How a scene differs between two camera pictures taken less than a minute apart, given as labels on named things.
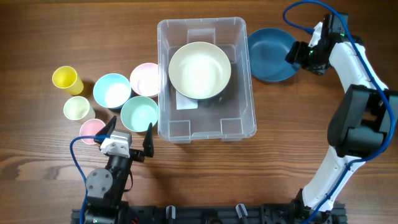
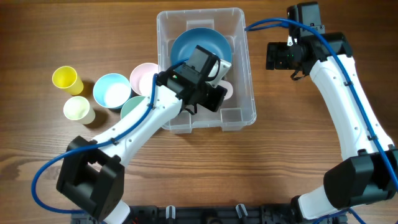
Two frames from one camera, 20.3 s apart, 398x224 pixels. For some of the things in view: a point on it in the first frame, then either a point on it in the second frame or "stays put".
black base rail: x=264 y=214 stays put
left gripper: x=139 y=155 → x=215 y=102
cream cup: x=78 y=108 stays put
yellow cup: x=66 y=78 stays put
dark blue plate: x=268 y=48 → x=210 y=40
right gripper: x=296 y=55 → x=278 y=61
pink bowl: x=144 y=79 stays put
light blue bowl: x=112 y=90 stays put
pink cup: x=90 y=127 → x=227 y=85
